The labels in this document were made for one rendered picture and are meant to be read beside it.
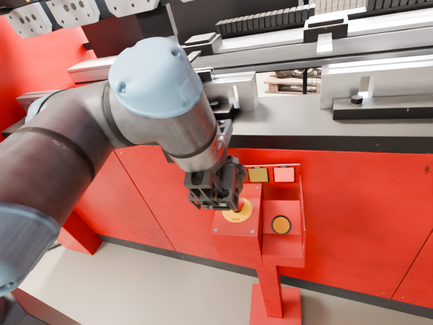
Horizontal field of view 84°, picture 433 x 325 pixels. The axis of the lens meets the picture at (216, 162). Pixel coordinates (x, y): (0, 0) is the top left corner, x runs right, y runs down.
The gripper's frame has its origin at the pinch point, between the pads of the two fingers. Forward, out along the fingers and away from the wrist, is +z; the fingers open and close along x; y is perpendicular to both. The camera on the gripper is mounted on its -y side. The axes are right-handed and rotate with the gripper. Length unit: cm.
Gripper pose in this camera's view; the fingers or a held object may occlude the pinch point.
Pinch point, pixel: (232, 190)
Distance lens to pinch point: 51.9
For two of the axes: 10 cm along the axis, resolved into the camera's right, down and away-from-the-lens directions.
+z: 2.7, 4.8, 8.4
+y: -1.1, 8.8, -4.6
